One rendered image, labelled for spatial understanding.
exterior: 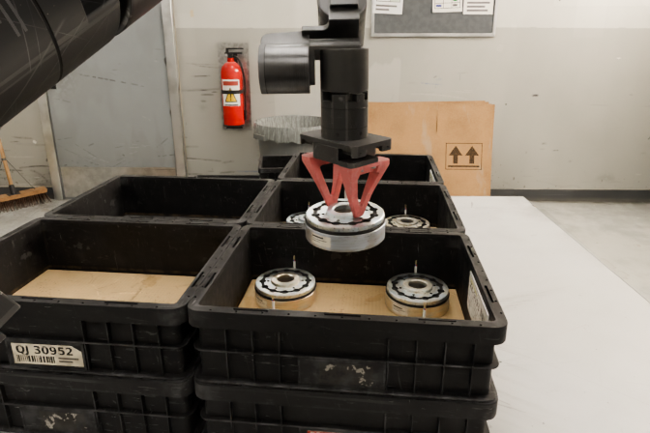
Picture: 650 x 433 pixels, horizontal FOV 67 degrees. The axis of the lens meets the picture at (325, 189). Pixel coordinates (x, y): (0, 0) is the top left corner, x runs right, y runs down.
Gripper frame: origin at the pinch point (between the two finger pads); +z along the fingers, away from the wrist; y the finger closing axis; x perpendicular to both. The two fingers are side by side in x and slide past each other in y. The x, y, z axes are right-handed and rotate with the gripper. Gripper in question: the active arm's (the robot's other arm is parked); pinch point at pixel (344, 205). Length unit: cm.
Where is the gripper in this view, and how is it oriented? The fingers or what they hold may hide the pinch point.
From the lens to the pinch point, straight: 63.3
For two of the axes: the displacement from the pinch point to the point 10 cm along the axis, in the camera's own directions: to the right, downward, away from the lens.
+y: 6.5, 2.4, -7.2
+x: 7.6, -2.2, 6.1
